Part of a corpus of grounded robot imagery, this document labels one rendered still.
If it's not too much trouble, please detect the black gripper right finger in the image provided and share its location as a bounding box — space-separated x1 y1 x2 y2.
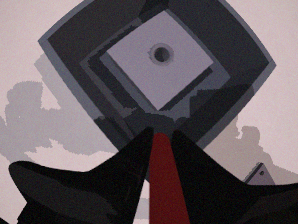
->
172 129 298 224

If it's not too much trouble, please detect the dark red peg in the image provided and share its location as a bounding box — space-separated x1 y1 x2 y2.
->
149 132 190 224

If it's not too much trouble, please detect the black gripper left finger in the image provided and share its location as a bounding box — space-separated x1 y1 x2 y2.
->
8 127 153 224

